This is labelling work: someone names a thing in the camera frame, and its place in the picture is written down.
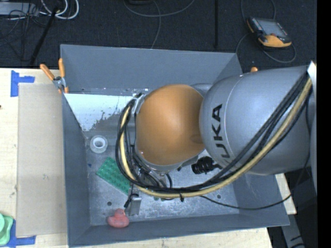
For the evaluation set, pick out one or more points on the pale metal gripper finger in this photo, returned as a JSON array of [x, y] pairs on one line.
[[132, 207], [137, 206]]

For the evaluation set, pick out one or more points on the red toy duck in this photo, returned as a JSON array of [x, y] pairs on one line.
[[118, 219]]

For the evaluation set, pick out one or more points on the green studded flat block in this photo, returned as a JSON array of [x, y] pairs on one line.
[[111, 174]]

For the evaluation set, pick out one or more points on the clear tape roll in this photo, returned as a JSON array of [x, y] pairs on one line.
[[99, 144]]

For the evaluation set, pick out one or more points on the brown cardboard board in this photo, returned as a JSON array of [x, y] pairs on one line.
[[38, 159]]

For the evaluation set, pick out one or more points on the grey metal bin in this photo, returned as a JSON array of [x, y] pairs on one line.
[[144, 68]]

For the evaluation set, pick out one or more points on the black cylinder on white bracket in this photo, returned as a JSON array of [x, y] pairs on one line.
[[204, 165]]

